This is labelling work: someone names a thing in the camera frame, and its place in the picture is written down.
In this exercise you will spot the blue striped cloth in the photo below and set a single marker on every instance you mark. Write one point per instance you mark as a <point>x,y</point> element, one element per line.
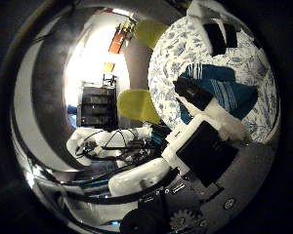
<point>224,87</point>

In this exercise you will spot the yellow-green chair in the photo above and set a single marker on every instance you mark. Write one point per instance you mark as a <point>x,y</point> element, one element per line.
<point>149,32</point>
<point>136,104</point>

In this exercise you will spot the blue floral white tablecloth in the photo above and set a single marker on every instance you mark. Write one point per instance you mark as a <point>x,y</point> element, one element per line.
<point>172,58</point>

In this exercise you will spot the black shelf rack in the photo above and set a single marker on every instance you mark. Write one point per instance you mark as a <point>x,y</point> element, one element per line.
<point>97,107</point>

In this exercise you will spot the small black metal stand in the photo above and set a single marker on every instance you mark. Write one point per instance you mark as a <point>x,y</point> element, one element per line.
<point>109,79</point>

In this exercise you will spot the small yellow sign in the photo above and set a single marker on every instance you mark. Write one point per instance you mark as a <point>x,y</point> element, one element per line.
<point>108,67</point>

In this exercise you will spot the blue container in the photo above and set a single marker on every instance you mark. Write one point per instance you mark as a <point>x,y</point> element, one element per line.
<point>71,112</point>

